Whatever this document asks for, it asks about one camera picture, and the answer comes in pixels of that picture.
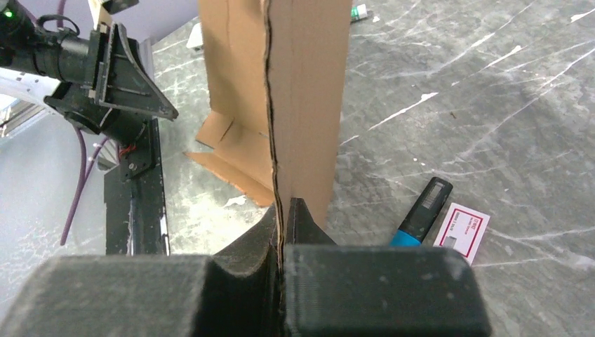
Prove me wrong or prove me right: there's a black blue marker pen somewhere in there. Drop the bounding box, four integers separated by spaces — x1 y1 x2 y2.
389 177 453 246

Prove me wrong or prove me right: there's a brown cardboard box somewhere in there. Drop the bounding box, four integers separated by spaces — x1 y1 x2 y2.
185 0 353 229

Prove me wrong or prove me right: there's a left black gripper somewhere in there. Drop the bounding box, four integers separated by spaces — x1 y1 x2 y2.
27 22 178 145

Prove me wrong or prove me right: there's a green white glue stick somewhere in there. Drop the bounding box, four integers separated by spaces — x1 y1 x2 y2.
351 4 368 22

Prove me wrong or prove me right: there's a small red white box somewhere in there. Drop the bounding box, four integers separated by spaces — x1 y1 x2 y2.
433 203 490 265

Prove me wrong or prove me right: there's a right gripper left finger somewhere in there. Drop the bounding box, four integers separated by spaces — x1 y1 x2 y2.
1 209 279 336

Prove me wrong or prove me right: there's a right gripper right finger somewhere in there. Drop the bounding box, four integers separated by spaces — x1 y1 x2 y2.
283 198 492 336

